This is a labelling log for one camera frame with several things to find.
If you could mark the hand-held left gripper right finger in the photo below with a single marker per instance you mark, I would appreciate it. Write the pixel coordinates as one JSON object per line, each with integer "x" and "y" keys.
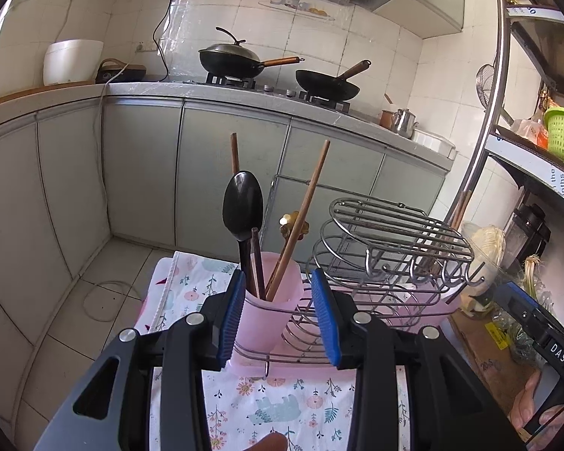
{"x": 326, "y": 319}

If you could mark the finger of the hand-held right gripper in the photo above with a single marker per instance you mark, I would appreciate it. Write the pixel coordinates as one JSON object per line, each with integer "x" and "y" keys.
{"x": 545, "y": 338}
{"x": 517, "y": 298}

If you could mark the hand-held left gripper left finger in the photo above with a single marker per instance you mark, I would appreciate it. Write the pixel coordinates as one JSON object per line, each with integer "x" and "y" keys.
{"x": 230, "y": 319}

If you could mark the narrow pink plastic cup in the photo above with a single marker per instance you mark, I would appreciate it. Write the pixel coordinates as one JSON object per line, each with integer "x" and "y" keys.
{"x": 272, "y": 324}

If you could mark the dark wooden chopstick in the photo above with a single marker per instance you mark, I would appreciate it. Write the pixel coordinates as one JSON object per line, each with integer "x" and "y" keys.
{"x": 257, "y": 263}

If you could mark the wide pink plastic cup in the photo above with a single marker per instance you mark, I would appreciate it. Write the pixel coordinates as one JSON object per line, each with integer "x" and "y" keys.
{"x": 432, "y": 310}

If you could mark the yellow-topped utensil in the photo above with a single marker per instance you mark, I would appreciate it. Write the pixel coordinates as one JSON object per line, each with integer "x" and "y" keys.
{"x": 289, "y": 221}

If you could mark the black plastic spoon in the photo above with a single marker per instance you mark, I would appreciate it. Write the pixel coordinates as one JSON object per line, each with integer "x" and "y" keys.
{"x": 243, "y": 206}

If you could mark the person's right hand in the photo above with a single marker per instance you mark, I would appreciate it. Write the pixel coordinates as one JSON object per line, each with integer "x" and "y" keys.
{"x": 536, "y": 408}

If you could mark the person's left hand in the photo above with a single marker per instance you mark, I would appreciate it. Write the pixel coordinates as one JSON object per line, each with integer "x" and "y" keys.
{"x": 270, "y": 442}

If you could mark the green onions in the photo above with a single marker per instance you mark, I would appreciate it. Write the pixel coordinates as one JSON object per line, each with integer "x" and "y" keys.
{"x": 531, "y": 272}

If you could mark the clear plastic container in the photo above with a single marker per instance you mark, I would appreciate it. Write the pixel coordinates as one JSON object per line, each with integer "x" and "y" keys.
{"x": 479, "y": 298}

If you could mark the cardboard box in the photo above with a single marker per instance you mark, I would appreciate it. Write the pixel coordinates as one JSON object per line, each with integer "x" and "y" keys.
{"x": 479, "y": 352}

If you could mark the black blender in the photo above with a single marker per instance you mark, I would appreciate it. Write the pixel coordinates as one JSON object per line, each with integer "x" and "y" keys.
{"x": 528, "y": 232}

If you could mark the floral tablecloth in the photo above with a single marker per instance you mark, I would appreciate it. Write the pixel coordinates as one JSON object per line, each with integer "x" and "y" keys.
{"x": 263, "y": 413}

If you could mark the kitchen counter with grey cabinets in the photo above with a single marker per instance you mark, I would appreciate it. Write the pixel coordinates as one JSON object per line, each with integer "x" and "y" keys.
{"x": 169, "y": 174}

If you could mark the orange snack packet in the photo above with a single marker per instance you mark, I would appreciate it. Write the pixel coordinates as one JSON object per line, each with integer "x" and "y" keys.
{"x": 528, "y": 128}

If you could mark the white rectangular dish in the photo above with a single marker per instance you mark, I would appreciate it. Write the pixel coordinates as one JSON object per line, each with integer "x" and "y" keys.
{"x": 432, "y": 141}

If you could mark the steel kettle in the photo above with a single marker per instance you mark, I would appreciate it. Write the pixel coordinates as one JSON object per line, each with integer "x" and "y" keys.
{"x": 404, "y": 120}

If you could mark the brown ceramic pot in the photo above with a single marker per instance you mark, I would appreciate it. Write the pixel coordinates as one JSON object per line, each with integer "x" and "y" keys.
{"x": 386, "y": 115}

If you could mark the black open wok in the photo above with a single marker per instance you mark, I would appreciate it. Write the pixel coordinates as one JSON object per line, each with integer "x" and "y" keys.
{"x": 326, "y": 85}

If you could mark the gas stove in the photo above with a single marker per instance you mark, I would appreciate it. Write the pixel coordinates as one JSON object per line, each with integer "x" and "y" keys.
{"x": 272, "y": 88}

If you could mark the black wok with lid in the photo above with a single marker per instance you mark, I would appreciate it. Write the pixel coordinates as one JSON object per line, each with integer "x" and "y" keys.
{"x": 230, "y": 58}

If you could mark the metal shelf rack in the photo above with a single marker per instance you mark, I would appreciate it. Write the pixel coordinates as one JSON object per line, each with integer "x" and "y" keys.
{"x": 500, "y": 33}

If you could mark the black round countertop appliance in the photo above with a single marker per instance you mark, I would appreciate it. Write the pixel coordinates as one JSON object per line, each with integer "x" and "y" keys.
{"x": 122, "y": 71}

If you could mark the wooden cutting board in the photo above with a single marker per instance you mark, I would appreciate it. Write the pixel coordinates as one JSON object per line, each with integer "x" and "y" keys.
{"x": 37, "y": 89}

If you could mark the white rice cooker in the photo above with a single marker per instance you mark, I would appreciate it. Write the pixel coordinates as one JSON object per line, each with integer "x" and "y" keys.
{"x": 73, "y": 61}

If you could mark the grey wall cabinet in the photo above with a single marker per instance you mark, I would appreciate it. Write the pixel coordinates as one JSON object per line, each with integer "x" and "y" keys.
{"x": 427, "y": 0}

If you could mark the glass wall shelf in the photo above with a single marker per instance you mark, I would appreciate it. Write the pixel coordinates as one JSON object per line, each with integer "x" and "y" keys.
{"x": 296, "y": 7}

